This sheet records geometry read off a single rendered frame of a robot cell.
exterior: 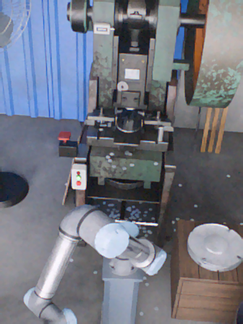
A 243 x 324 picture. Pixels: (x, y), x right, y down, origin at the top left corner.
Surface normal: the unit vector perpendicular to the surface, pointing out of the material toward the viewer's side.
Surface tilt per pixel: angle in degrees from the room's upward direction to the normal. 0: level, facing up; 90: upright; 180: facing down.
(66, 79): 90
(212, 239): 0
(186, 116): 90
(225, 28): 73
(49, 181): 0
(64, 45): 90
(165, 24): 90
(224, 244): 0
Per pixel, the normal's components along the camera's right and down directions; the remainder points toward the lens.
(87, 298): 0.05, -0.79
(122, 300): -0.01, 0.62
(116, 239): 0.65, 0.40
